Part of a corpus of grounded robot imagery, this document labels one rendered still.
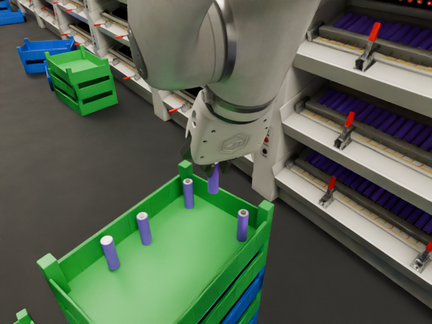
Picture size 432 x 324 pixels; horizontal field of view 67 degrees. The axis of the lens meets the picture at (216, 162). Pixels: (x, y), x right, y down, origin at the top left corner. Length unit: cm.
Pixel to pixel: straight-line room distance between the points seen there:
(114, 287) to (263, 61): 40
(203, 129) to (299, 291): 64
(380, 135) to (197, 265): 54
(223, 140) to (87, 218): 81
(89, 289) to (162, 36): 43
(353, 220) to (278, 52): 73
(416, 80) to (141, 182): 90
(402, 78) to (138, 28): 60
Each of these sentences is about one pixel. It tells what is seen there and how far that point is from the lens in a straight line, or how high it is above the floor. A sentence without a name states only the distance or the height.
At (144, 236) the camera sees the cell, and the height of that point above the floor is 35.
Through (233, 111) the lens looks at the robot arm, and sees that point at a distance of 34.
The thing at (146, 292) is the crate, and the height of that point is 32.
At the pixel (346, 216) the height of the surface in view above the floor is 12.
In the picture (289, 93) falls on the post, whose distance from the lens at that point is 92.
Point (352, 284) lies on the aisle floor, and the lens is 99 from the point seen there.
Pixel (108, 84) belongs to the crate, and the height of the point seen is 11.
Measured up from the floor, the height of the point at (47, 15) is 14.
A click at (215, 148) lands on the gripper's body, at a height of 54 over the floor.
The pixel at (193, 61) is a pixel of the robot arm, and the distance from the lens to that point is 25.
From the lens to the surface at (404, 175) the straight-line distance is 83.
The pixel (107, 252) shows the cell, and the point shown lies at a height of 37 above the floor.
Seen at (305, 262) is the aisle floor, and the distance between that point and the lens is 99.
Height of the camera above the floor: 77
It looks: 37 degrees down
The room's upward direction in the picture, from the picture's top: straight up
